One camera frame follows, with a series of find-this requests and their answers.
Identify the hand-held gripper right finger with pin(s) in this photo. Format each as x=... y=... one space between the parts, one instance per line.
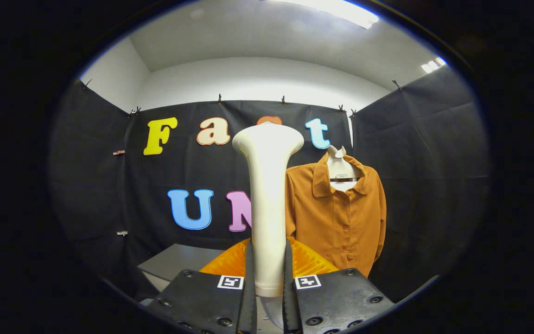
x=336 y=297

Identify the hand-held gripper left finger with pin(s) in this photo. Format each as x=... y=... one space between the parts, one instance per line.
x=202 y=297

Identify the orange button shirt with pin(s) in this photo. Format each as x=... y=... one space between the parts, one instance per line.
x=336 y=222

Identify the white garment steamer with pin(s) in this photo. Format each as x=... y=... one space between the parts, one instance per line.
x=269 y=208

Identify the white garment hanger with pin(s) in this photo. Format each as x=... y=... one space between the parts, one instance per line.
x=339 y=167

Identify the grey cabinet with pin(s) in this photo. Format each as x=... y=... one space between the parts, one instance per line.
x=179 y=262

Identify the black backdrop cloth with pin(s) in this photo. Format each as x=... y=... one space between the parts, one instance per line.
x=193 y=167
x=434 y=185
x=86 y=185

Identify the row of black clips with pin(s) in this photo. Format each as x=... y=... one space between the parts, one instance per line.
x=219 y=98

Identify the small ceiling light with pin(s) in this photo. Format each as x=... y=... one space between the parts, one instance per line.
x=434 y=65

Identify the long ceiling light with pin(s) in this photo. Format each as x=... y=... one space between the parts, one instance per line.
x=336 y=10

